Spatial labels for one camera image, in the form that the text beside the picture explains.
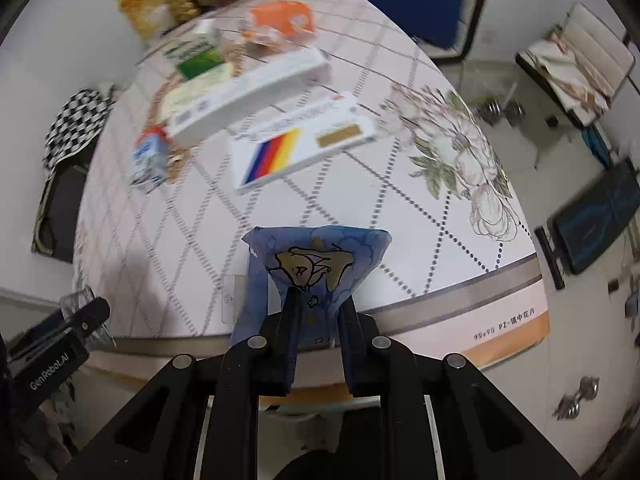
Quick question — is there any white box with rainbow stripes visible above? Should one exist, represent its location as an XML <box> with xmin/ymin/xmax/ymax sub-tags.
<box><xmin>227</xmin><ymin>92</ymin><xmax>379</xmax><ymax>196</ymax></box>

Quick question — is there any checkered black and white cloth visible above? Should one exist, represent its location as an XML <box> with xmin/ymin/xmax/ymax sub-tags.
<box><xmin>42</xmin><ymin>88</ymin><xmax>119</xmax><ymax>172</ymax></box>

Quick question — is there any orange snack packet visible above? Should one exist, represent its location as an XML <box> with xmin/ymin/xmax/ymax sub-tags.
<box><xmin>242</xmin><ymin>0</ymin><xmax>319</xmax><ymax>57</ymax></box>

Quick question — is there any black framed white chair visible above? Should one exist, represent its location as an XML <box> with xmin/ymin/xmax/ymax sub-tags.
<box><xmin>400</xmin><ymin>0</ymin><xmax>497</xmax><ymax>65</ymax></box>

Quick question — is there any blue object on floor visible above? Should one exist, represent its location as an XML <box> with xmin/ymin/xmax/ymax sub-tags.
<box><xmin>581</xmin><ymin>125</ymin><xmax>614</xmax><ymax>169</ymax></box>

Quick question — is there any black exercise bench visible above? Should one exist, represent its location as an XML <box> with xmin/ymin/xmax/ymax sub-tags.
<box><xmin>534</xmin><ymin>159</ymin><xmax>640</xmax><ymax>290</ymax></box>

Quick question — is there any floral checked table cover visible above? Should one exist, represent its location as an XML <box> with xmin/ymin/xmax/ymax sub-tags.
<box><xmin>72</xmin><ymin>0</ymin><xmax>552</xmax><ymax>407</ymax></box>

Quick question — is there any green and white box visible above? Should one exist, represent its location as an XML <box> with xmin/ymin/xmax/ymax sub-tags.
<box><xmin>165</xmin><ymin>20</ymin><xmax>236</xmax><ymax>82</ymax></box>

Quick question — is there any blue printed snack wrapper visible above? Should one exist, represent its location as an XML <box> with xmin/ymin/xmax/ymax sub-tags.
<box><xmin>230</xmin><ymin>226</ymin><xmax>392</xmax><ymax>351</ymax></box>

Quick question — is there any long white box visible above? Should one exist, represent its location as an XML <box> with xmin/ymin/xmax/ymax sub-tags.
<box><xmin>164</xmin><ymin>47</ymin><xmax>334</xmax><ymax>149</ymax></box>

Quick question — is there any small blue and white carton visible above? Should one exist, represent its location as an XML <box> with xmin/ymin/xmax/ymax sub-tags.
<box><xmin>128</xmin><ymin>126</ymin><xmax>172</xmax><ymax>192</ymax></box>

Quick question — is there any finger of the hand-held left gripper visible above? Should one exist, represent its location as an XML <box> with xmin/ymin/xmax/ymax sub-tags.
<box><xmin>59</xmin><ymin>297</ymin><xmax>112</xmax><ymax>332</ymax></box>

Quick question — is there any yellow snack bag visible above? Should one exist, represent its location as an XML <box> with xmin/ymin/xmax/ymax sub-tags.
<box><xmin>117</xmin><ymin>0</ymin><xmax>177</xmax><ymax>38</ymax></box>

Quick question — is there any dark chair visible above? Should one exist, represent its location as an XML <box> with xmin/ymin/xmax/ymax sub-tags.
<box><xmin>31</xmin><ymin>159</ymin><xmax>97</xmax><ymax>264</ymax></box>

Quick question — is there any cream flat box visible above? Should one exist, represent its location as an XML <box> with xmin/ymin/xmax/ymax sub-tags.
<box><xmin>161</xmin><ymin>64</ymin><xmax>237</xmax><ymax>118</ymax></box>

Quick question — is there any beige cushioned chair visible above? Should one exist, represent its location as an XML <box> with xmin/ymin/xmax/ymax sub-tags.
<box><xmin>515</xmin><ymin>2</ymin><xmax>637</xmax><ymax>129</ymax></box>

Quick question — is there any chrome dumbbell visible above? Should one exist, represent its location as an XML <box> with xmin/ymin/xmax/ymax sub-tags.
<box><xmin>552</xmin><ymin>375</ymin><xmax>601</xmax><ymax>422</ymax></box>
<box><xmin>476</xmin><ymin>99</ymin><xmax>527</xmax><ymax>127</ymax></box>

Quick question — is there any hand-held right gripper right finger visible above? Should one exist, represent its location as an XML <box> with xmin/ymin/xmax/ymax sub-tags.
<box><xmin>340</xmin><ymin>297</ymin><xmax>581</xmax><ymax>480</ymax></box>

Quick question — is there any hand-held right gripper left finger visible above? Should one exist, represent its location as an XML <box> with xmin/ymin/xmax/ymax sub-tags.
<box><xmin>60</xmin><ymin>292</ymin><xmax>304</xmax><ymax>480</ymax></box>

